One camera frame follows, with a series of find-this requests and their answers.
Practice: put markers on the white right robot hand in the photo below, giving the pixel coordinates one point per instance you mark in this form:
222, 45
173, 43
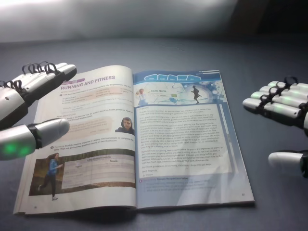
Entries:
281, 101

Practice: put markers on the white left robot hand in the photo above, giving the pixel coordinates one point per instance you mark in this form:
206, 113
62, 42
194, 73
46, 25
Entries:
14, 97

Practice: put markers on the English textbook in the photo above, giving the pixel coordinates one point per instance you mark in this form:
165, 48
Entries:
149, 144

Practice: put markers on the grey table cloth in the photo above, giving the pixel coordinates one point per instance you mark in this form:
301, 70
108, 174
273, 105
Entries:
154, 51

